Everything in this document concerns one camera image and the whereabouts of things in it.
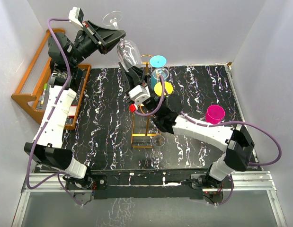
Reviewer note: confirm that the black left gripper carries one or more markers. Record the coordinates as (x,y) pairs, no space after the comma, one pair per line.
(105,38)

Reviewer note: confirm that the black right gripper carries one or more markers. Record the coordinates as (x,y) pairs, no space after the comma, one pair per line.
(128,81)

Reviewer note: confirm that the clear flute glass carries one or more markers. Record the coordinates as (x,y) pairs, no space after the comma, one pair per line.
(160,72)

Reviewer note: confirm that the grey clear wine glass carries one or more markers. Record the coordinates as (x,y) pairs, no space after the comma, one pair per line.
(127,50)

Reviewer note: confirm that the blue plastic wine glass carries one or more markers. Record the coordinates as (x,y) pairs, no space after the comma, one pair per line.
(157,62)

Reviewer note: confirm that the magenta plastic wine glass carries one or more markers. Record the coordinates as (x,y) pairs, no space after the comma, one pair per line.
(214,114)

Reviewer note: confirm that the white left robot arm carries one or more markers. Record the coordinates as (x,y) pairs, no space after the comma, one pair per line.
(46,147)

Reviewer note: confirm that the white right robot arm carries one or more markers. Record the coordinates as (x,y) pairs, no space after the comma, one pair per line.
(234,141)

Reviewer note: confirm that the clear wine glass front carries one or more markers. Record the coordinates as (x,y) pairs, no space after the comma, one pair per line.
(158,144)

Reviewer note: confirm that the wooden stepped shelf rack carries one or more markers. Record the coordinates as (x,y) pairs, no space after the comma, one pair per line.
(30,89)

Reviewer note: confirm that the red white small block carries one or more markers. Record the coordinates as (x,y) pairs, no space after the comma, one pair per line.
(72,111)

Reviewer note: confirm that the green cap marker pen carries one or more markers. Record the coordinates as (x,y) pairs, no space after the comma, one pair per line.
(43,94)

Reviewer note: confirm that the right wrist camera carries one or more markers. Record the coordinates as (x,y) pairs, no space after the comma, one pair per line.
(139,94)

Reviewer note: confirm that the gold wire glass rack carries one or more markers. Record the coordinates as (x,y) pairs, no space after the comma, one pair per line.
(146,134)

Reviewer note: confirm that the aluminium frame rail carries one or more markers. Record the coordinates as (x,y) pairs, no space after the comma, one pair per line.
(251,202)

